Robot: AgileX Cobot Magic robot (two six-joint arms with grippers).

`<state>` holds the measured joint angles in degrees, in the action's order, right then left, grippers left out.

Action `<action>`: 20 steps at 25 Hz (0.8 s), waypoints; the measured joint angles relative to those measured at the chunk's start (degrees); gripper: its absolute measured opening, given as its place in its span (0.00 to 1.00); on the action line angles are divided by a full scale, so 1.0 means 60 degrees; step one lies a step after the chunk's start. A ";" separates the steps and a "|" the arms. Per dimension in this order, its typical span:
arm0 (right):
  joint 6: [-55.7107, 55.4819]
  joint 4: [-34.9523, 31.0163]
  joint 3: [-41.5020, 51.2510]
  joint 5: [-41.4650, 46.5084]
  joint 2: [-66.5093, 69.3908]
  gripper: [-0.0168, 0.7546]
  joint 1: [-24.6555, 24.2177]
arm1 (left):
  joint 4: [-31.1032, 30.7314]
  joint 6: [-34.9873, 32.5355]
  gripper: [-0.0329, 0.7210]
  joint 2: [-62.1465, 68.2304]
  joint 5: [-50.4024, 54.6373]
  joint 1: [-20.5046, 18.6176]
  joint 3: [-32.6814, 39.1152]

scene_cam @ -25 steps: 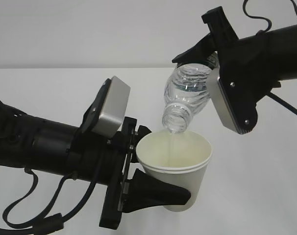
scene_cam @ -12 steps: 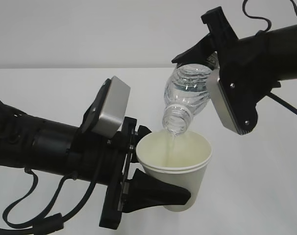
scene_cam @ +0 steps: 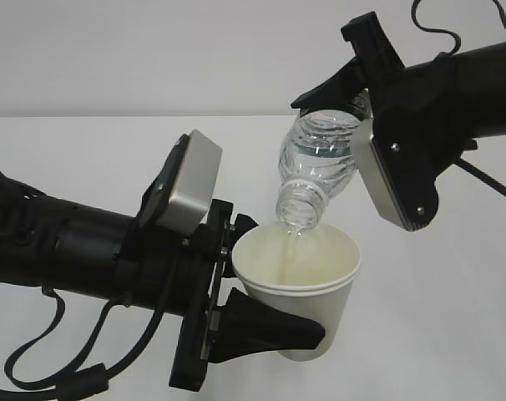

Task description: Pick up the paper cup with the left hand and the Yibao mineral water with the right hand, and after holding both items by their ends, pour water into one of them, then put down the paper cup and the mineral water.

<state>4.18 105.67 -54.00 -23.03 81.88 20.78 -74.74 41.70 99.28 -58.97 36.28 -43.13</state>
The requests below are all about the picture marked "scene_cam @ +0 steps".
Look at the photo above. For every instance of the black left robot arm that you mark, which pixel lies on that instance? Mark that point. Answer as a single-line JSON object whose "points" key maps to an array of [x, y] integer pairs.
{"points": [[170, 258]]}

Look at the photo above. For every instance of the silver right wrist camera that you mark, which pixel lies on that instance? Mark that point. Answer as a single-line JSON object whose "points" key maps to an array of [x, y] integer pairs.
{"points": [[409, 204]]}

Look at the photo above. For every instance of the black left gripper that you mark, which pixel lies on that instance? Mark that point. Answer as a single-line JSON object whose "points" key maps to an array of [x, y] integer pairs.
{"points": [[243, 326]]}

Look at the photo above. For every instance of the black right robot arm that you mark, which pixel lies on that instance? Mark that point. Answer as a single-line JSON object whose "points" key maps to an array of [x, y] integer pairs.
{"points": [[479, 94]]}

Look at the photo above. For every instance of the white paper cup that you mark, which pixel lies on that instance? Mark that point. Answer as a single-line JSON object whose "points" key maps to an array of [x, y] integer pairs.
{"points": [[306, 273]]}

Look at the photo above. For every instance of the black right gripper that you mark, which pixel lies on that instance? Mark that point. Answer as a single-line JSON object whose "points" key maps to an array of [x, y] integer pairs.
{"points": [[412, 106]]}

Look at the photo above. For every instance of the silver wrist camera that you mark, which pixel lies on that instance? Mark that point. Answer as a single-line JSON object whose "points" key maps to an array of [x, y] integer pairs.
{"points": [[194, 186], [409, 204]]}

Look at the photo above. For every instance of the clear water bottle green label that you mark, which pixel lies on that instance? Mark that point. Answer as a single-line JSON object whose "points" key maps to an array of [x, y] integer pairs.
{"points": [[316, 163]]}

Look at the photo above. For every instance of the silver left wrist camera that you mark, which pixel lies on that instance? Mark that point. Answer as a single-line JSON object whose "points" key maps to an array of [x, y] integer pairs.
{"points": [[194, 186]]}

